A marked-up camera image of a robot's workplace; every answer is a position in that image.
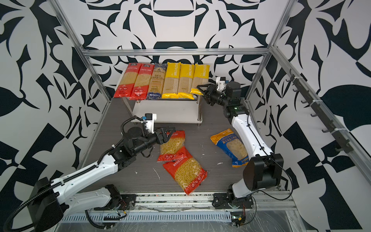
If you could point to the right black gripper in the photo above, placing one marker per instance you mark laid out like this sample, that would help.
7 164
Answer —
212 90

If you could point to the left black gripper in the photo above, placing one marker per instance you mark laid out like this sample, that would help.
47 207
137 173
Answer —
161 138

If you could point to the small yellow pasta package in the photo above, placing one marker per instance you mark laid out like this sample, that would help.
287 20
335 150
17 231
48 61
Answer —
201 77

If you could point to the red fusilli bag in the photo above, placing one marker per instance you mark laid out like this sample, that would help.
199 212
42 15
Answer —
187 172
174 149

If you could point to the yellow pastatime spaghetti package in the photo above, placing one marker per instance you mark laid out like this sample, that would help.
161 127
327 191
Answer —
171 81

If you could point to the orange blue spaghetti package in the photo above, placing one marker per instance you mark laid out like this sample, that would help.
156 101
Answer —
157 82

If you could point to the red spaghetti package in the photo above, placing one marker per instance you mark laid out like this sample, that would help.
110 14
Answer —
127 81
141 86

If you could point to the orange blue pasta bag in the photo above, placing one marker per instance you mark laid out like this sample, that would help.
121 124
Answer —
231 145

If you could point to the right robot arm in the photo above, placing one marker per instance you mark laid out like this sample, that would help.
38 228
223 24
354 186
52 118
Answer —
264 168

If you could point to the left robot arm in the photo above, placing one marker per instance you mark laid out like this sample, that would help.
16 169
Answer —
51 201

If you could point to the white two-tier shelf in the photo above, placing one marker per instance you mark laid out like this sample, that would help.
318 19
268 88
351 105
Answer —
167 110

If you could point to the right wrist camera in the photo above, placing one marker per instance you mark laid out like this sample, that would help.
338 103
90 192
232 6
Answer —
221 83

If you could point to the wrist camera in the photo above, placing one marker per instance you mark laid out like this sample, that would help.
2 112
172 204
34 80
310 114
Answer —
221 83
149 120

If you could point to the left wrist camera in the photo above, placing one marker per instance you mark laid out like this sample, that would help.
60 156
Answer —
149 120

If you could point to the aluminium front rail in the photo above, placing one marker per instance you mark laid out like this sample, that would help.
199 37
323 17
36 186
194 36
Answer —
198 201

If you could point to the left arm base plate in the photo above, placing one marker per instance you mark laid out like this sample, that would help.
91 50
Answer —
124 202

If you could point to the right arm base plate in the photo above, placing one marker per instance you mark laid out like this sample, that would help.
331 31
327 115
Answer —
227 201

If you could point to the white cable duct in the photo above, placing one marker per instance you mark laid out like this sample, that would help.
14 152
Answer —
153 217

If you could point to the aluminium cage frame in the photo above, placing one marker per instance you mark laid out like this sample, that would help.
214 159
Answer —
359 156

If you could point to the wall hook rail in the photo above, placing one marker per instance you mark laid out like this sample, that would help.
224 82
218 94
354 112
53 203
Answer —
322 112

